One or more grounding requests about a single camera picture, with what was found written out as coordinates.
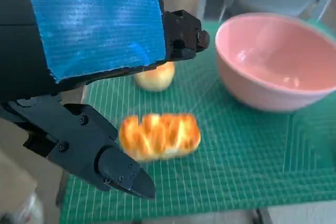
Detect green cutting mat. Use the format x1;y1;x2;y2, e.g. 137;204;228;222
59;20;336;224

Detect pink bowl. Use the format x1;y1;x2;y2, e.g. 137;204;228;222
215;13;336;114

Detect rectangular braided toy bread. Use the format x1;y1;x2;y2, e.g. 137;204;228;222
119;113;202;162

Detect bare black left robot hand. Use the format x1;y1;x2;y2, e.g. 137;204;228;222
0;0;211;200

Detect round toy bread bun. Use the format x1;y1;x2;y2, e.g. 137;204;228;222
134;61;176;93

